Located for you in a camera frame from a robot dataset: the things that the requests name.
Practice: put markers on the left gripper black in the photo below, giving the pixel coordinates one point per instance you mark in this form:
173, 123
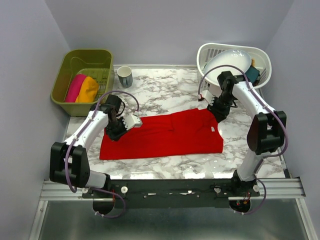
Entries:
115, 137

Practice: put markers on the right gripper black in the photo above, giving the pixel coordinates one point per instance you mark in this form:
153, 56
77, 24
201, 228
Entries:
220, 115

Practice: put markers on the red t shirt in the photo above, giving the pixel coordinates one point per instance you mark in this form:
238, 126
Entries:
192, 131

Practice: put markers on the white plastic dish basket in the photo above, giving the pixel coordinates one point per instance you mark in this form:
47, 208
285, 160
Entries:
259, 60

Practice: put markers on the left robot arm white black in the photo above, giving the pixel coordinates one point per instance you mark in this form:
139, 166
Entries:
69, 164

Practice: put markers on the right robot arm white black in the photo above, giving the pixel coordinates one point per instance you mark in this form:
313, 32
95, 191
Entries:
266, 133

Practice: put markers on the orange rolled t shirt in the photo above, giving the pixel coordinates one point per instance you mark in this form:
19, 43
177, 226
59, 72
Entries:
88, 91

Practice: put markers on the teal plate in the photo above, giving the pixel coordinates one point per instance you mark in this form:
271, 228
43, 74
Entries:
253, 75

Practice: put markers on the white oval plate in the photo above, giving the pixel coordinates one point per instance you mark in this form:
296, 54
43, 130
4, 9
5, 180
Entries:
233, 57

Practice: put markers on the grey white mug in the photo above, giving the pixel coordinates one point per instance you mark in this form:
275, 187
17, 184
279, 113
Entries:
125, 76

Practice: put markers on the pink rolled t shirt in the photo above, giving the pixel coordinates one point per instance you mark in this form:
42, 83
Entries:
74, 88

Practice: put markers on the olive green plastic bin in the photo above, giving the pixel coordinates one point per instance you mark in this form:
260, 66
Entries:
95, 63

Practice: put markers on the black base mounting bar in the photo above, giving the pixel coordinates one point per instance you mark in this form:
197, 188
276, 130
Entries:
171, 193

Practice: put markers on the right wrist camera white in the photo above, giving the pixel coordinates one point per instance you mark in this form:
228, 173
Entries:
205, 95

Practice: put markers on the aluminium frame rail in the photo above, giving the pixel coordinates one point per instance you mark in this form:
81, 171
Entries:
276, 188

